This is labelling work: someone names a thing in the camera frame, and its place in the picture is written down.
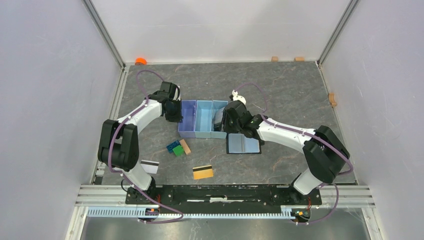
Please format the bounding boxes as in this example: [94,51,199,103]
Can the light blue middle bin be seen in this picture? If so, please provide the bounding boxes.
[194,100,213,139]

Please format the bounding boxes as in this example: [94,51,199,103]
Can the green toy brick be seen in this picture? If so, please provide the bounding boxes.
[172,145,185,157]

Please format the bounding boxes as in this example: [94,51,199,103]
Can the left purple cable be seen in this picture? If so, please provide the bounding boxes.
[107,69,185,225]

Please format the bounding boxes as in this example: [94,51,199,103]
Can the light blue bin with cards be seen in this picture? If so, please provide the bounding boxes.
[211,100,228,139]

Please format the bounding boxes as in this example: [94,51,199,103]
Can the wooden arch block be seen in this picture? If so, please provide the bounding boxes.
[328,92,338,108]

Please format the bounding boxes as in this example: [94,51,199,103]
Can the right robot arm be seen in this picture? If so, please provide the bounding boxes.
[214,100,353,204]

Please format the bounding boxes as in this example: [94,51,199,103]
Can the silver credit card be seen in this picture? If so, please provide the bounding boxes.
[140,160,160,174]

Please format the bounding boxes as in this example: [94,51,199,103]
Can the black card holder wallet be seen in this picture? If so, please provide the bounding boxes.
[226,133,262,155]

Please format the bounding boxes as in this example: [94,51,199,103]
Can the gold credit card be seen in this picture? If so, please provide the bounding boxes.
[192,165,214,180]

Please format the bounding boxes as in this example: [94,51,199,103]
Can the aluminium frame rail left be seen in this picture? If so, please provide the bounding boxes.
[65,0,130,240]

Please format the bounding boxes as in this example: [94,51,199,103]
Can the purple plastic bin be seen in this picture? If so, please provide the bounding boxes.
[177,100,197,139]

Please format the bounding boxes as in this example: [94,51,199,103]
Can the blue toy brick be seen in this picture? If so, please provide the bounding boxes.
[166,140,180,153]

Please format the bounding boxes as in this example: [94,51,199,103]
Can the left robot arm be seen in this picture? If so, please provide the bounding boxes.
[97,81,183,204]

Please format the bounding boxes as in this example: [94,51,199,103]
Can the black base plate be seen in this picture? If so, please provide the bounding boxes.
[147,184,323,215]

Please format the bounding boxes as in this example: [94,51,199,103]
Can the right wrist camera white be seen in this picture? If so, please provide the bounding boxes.
[229,90,247,105]

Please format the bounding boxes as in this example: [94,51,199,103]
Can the orange round object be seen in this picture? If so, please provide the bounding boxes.
[134,57,147,66]

